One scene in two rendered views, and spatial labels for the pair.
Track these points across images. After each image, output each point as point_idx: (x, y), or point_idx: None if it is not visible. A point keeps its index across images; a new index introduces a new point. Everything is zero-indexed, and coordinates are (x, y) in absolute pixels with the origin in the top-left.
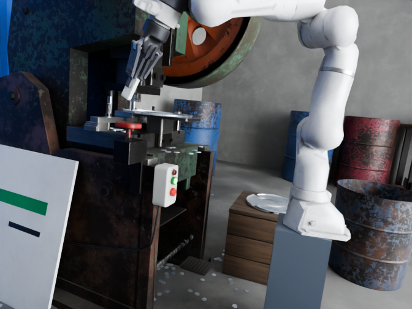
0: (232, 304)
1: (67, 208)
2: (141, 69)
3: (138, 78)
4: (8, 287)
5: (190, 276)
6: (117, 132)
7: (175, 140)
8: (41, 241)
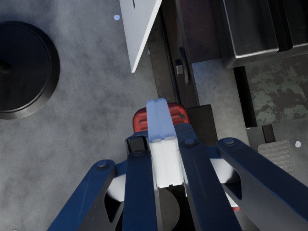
0: None
1: (147, 24)
2: (190, 202)
3: (183, 178)
4: (123, 10)
5: (293, 127)
6: (241, 4)
7: None
8: (134, 15)
